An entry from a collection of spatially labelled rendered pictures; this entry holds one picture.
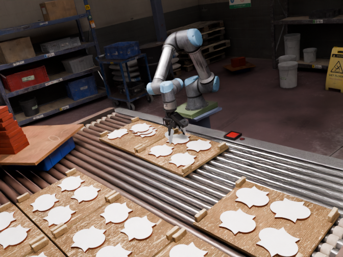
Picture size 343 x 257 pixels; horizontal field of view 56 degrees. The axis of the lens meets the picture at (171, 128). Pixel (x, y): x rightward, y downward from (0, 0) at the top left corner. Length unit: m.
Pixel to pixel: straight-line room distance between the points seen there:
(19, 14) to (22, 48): 0.82
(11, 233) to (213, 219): 0.85
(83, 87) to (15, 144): 4.33
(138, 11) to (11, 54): 2.93
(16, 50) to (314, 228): 5.40
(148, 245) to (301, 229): 0.55
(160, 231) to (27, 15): 5.75
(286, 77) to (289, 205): 4.23
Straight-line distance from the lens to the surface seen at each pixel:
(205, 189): 1.51
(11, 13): 6.61
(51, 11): 6.11
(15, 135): 2.12
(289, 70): 5.42
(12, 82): 5.95
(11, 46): 5.98
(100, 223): 1.44
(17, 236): 1.56
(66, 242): 1.42
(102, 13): 7.17
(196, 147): 1.81
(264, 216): 1.31
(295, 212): 1.32
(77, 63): 6.25
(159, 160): 1.77
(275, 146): 1.81
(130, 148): 1.97
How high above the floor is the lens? 1.78
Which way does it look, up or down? 23 degrees down
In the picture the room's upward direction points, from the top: 10 degrees counter-clockwise
